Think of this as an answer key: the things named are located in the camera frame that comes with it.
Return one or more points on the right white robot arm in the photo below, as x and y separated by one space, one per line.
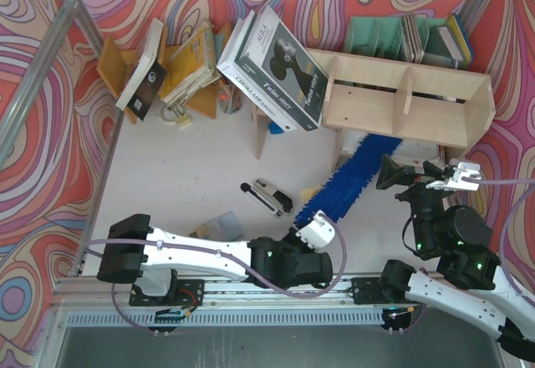
475 286

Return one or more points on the green desk organizer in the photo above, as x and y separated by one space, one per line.
382 37

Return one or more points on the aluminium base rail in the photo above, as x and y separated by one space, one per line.
209 301

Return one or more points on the Twins story book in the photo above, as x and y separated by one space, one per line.
285 73

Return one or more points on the blue yellow book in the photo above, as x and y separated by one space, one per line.
454 24

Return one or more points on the brass padlock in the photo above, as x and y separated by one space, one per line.
176 116

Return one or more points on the beige black stapler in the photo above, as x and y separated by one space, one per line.
276 197

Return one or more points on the black white paperback book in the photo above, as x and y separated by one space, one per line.
146 74

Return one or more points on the white Czekolada book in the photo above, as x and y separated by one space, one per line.
227 65

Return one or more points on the light wooden bookshelf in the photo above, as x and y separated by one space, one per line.
449 107

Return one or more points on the yellow calculator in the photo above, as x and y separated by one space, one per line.
225 228

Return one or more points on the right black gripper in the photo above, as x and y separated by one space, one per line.
414 181

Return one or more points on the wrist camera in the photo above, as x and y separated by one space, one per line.
318 233
458 176

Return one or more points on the blue microfiber duster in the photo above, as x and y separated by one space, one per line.
346 184

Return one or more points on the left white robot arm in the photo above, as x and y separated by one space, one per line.
137 253

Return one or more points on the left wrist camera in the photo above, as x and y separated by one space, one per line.
318 233

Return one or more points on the brown notebooks in organizer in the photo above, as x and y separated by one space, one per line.
412 45

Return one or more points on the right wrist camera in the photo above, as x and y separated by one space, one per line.
458 176

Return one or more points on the spiral notebook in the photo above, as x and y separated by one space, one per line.
408 152

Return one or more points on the stack of yellow books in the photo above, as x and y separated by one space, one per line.
193 66

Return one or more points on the pens in cup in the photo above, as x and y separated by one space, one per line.
228 98

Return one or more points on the yellow sticky note pad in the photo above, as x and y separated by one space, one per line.
308 193

